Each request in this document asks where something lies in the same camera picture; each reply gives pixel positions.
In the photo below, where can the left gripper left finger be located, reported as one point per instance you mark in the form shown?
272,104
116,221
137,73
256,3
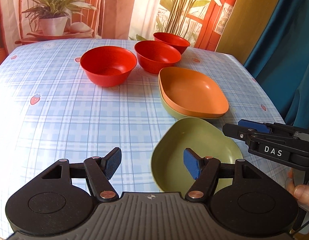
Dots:
97,171

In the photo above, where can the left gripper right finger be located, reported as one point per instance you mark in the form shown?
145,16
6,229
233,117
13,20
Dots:
206,172

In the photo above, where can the green square plate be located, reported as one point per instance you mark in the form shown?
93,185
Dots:
168,170
169,108

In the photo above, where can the orange square plate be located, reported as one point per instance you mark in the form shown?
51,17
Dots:
192,93

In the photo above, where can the red bowl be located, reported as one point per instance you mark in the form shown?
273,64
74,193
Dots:
179,43
108,66
155,55

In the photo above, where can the person's right hand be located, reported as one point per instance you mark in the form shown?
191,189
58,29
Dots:
299,191

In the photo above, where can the teal blue curtain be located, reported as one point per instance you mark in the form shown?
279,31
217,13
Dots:
280,61

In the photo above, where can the yellow curtain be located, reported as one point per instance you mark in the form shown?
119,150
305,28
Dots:
247,22

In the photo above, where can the printed room backdrop cloth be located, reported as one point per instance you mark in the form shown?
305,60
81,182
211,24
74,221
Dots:
201,22

